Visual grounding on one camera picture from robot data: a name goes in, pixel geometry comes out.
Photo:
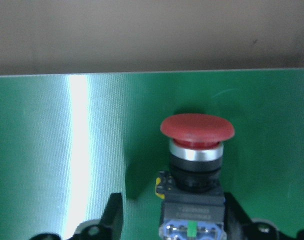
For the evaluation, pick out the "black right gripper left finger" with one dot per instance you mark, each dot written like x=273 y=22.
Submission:
x=108 y=227

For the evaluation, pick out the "red mushroom push button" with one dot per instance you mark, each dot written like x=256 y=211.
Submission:
x=193 y=202

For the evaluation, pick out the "green conveyor belt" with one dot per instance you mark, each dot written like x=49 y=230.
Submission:
x=67 y=141

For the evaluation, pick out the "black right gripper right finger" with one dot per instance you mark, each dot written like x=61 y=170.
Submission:
x=239 y=226

